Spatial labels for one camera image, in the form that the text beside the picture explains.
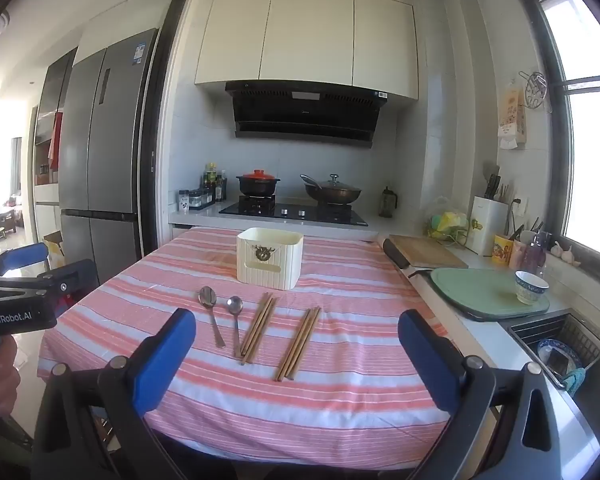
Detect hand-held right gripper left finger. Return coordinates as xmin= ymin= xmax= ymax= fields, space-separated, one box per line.
xmin=32 ymin=307 xmax=198 ymax=480

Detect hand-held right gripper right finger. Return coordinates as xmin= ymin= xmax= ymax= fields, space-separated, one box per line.
xmin=398 ymin=309 xmax=581 ymax=480

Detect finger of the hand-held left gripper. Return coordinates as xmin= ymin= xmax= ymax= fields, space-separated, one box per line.
xmin=0 ymin=259 xmax=97 ymax=306
xmin=0 ymin=243 xmax=49 ymax=277

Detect large metal spoon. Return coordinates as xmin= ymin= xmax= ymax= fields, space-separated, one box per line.
xmin=198 ymin=286 xmax=227 ymax=350

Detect small metal spoon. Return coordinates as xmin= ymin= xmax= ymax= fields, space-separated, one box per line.
xmin=226 ymin=295 xmax=244 ymax=358

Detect cream utensil holder box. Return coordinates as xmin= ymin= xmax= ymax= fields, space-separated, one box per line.
xmin=236 ymin=227 xmax=305 ymax=292

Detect person's left hand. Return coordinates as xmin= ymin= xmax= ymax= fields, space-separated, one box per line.
xmin=0 ymin=335 xmax=21 ymax=411

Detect cardboard box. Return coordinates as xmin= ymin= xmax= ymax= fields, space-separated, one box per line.
xmin=42 ymin=230 xmax=67 ymax=268

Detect green cutting board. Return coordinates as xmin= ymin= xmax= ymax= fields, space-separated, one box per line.
xmin=430 ymin=266 xmax=551 ymax=317

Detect black flat pan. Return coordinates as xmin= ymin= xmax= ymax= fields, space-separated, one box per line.
xmin=407 ymin=267 xmax=552 ymax=323

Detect pink striped tablecloth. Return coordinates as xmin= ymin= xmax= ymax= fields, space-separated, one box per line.
xmin=36 ymin=227 xmax=486 ymax=471

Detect wooden cutting board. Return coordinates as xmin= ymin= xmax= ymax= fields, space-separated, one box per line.
xmin=389 ymin=234 xmax=470 ymax=269

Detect patterned plate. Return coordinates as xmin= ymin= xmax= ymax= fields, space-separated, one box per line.
xmin=537 ymin=337 xmax=581 ymax=378

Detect blue patterned bowl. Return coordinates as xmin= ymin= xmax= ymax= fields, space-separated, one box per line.
xmin=514 ymin=270 xmax=550 ymax=306

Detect yellow printed cup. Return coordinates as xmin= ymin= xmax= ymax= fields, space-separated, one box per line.
xmin=493 ymin=234 xmax=515 ymax=263

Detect pink cup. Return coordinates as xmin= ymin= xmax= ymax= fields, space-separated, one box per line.
xmin=509 ymin=239 xmax=528 ymax=271

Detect plastic bag of produce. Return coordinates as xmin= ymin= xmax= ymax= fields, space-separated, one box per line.
xmin=424 ymin=197 xmax=473 ymax=248

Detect white knife holder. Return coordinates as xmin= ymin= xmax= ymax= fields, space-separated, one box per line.
xmin=467 ymin=195 xmax=510 ymax=257

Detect grey refrigerator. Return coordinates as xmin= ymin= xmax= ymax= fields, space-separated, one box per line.
xmin=57 ymin=27 xmax=161 ymax=291

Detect purple glitter bottle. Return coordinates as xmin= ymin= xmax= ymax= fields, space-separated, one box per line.
xmin=522 ymin=232 xmax=548 ymax=276

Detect teal dishcloth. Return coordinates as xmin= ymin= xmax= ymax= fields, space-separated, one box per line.
xmin=562 ymin=367 xmax=587 ymax=397

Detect steel sink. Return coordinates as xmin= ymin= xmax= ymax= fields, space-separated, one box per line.
xmin=500 ymin=312 xmax=600 ymax=396

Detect glass french press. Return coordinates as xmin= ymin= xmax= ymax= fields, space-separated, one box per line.
xmin=378 ymin=186 xmax=397 ymax=219

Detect dark display cabinet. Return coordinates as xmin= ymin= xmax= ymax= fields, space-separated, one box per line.
xmin=32 ymin=47 xmax=78 ymax=241

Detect garlic bulbs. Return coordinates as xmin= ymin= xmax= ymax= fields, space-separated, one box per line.
xmin=550 ymin=241 xmax=583 ymax=267

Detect black gas cooktop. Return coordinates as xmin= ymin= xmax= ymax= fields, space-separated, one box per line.
xmin=218 ymin=199 xmax=369 ymax=227

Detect black clay pot red lid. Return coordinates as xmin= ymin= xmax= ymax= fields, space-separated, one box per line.
xmin=236 ymin=170 xmax=282 ymax=197

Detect wok with glass lid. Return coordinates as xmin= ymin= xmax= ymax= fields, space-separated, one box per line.
xmin=300 ymin=173 xmax=363 ymax=206

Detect hanging printed paper bag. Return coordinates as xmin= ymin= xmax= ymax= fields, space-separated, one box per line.
xmin=497 ymin=85 xmax=528 ymax=151

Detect window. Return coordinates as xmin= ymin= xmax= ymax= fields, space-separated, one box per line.
xmin=522 ymin=0 xmax=600 ymax=271

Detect black range hood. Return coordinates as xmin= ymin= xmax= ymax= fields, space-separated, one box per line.
xmin=225 ymin=81 xmax=390 ymax=149

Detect black tray handle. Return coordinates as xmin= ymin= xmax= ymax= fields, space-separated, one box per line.
xmin=382 ymin=237 xmax=411 ymax=271

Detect black handled knives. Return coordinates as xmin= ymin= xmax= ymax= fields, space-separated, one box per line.
xmin=482 ymin=162 xmax=502 ymax=201

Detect metal wire trivet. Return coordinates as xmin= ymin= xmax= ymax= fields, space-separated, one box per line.
xmin=517 ymin=70 xmax=551 ymax=111

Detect white wall cabinet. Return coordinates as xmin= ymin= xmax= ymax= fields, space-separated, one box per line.
xmin=194 ymin=0 xmax=420 ymax=101

